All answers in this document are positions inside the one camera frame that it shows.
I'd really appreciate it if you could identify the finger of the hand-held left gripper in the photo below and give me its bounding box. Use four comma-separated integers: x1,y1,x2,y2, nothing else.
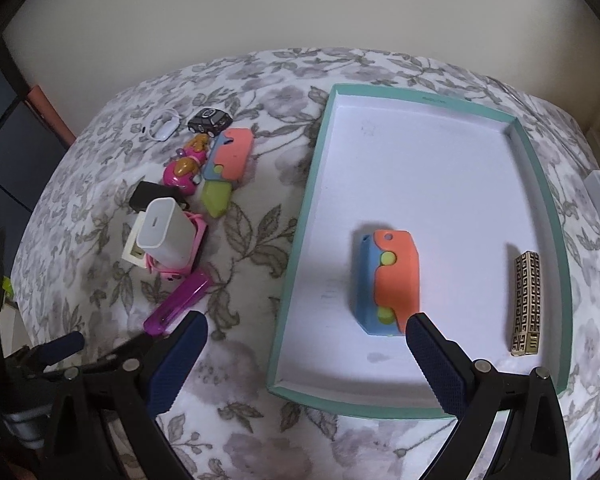
27,331,87,368
87,332,156,368

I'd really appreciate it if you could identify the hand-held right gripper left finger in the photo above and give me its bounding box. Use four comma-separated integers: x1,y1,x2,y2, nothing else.
42,311,210,480

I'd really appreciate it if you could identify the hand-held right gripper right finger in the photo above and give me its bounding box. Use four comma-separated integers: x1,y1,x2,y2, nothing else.
405,312,581,480

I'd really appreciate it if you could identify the purple lighter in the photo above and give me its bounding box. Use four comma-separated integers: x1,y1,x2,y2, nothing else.
143,270,212,337

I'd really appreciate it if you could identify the orange blue toy knife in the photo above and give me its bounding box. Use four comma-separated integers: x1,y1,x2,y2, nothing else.
352,230,421,337

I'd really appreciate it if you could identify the cream hair clip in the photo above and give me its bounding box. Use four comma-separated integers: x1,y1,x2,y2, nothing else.
121,212,153,267

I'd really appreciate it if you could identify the gold patterned lighter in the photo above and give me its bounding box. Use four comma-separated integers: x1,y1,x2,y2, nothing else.
510,249,543,358

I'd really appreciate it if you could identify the pink wristband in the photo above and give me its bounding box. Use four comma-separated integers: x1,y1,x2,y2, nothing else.
147,210,208,281

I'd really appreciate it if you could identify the white phone charger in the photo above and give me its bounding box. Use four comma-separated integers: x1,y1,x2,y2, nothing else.
130,197,193,266

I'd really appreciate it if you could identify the small black plug adapter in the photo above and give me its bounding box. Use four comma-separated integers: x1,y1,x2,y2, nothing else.
129,181,191,213

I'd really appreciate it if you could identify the teal cardboard box lid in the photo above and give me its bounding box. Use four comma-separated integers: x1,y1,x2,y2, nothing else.
266,82,573,420

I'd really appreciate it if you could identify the pink duck toy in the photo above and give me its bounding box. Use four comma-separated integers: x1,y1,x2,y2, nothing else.
162,134,212,196

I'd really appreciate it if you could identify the dark cabinet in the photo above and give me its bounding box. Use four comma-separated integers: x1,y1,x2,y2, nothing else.
0,40,76,231

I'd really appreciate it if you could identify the orange toy knife green blade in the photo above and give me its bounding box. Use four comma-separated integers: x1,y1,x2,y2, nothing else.
201,127,256,219

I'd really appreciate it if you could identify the orange-brown wooden board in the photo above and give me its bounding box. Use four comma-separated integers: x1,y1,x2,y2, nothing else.
27,85,77,147

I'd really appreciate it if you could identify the black toy car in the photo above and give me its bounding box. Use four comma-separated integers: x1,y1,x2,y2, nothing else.
187,107,233,137

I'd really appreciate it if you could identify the floral blanket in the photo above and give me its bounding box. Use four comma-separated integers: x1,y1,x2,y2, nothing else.
10,47,600,480

